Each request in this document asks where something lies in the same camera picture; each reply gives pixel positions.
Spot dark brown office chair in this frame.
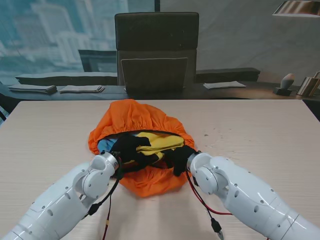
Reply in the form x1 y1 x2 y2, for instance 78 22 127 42
114 11 200 96

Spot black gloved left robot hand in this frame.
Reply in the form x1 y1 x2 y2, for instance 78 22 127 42
109 133 152 173

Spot black left USB cable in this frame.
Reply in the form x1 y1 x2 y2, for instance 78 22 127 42
81 159 123 221

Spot thick grey paper stack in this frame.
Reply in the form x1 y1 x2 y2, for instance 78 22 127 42
6 84 58 95

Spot long dark slab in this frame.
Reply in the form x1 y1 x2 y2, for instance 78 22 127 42
195 67 262 83

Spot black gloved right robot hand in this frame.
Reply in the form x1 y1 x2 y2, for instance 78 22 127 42
164 145 198 177

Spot orange rain cover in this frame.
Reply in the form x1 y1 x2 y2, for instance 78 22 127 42
87 98 196 199

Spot black usb cable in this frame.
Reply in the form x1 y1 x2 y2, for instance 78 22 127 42
81 159 123 221
206 207 226 240

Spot long grey slab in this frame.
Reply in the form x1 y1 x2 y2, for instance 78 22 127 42
14 71 118 86

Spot white paper sheets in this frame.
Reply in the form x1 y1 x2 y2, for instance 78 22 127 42
202 80 248 90

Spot thin red wire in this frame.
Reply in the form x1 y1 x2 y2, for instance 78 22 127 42
186 171 235 216
102 194 112 240

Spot egg-shaped ornament on base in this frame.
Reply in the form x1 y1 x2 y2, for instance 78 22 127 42
272 72 296 96

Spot copper lamp shade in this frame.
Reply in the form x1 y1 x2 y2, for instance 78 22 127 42
271 0 320 18

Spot thin grey paper stack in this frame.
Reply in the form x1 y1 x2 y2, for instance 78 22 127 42
59 84 106 95

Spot dark background desk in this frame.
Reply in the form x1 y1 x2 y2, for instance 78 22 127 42
0 81 320 102

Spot thin red left wire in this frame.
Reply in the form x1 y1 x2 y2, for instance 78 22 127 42
102 194 112 240

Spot row of tan books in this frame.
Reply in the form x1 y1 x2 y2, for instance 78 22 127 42
296 71 320 98

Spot black right USB cable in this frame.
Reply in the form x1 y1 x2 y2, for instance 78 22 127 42
206 207 226 240

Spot blue yellow black backpack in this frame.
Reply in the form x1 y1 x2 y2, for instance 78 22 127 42
96 131 186 173

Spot thin red right wire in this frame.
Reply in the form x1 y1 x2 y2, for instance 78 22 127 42
186 171 235 216

